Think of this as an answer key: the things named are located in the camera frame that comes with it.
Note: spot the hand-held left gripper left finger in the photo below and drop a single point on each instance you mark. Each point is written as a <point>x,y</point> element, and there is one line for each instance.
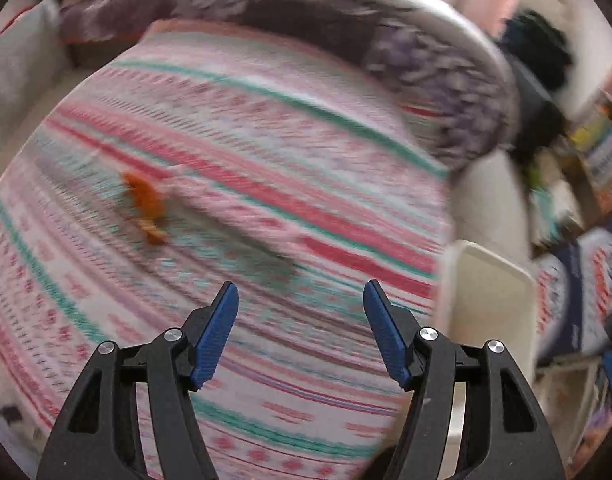
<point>216,335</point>

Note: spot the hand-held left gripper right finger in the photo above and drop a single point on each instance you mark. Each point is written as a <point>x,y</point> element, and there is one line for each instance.
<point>385,335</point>

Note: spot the white plastic bin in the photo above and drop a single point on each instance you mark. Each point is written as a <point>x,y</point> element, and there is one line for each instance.
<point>485,300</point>

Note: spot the orange peel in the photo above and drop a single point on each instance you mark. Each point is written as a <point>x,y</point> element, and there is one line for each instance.
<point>146,200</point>

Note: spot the blue water carton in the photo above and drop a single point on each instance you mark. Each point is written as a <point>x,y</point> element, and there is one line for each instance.
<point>605,280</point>
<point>560,300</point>

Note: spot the striped patterned bed sheet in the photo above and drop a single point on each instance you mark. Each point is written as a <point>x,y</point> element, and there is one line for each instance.
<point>261,160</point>

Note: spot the wooden bookshelf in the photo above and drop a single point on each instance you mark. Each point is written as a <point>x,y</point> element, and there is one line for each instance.
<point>580,180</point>

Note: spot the row of upright books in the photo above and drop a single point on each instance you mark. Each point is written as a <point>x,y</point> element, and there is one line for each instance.
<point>605,155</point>

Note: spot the purple patterned blanket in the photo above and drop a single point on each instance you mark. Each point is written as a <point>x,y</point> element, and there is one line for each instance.
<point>435,85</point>

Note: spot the pile of dark clothes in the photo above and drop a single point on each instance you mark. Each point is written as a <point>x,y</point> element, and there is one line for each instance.
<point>540,45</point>

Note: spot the folded purple and cream quilts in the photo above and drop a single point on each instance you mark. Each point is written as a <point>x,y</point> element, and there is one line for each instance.
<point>410,2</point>

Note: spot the grey pillow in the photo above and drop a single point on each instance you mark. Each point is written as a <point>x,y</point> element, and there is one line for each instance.
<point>11,70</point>

